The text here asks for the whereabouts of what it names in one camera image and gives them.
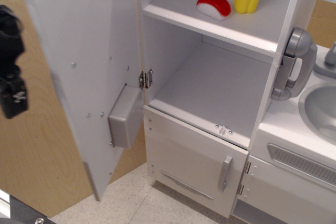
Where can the plastic door latch catch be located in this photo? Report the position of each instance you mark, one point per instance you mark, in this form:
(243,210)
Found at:
(222,130)

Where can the white oven door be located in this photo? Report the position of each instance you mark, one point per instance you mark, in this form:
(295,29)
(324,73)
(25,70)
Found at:
(271,194)

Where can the red white toy sushi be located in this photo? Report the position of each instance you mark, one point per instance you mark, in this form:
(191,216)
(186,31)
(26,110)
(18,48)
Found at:
(216,9)

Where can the grey toy sink basin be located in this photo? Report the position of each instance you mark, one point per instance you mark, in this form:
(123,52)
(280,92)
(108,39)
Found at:
(317,109)

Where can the grey ice dispenser box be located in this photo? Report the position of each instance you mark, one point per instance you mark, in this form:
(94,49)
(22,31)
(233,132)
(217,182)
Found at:
(126,117)

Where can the grey oven vent panel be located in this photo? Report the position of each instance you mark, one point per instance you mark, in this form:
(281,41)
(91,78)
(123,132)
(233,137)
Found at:
(302,164)

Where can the white lower freezer door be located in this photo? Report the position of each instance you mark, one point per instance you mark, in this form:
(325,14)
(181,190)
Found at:
(189,161)

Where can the metal door hinge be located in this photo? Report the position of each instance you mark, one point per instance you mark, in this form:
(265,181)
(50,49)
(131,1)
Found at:
(146,79)

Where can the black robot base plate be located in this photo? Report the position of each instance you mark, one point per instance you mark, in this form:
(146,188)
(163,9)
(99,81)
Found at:
(15,211)

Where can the grey toy telephone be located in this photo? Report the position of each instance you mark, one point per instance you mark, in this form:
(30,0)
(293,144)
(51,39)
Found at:
(296,66)

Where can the white fridge door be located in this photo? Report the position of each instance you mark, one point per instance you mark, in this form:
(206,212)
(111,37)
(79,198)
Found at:
(93,51)

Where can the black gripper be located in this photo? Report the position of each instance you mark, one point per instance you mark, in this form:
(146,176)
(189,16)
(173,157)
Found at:
(14,100)

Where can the white toy fridge cabinet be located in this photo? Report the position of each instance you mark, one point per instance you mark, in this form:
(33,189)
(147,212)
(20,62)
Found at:
(208,72)

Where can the cardboard box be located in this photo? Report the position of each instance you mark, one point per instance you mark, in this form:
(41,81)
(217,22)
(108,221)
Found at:
(322,23)

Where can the grey toy faucet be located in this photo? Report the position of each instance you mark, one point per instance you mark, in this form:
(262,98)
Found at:
(325,63)

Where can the grey freezer door handle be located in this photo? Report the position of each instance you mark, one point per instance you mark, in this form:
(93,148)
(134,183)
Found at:
(223,174)

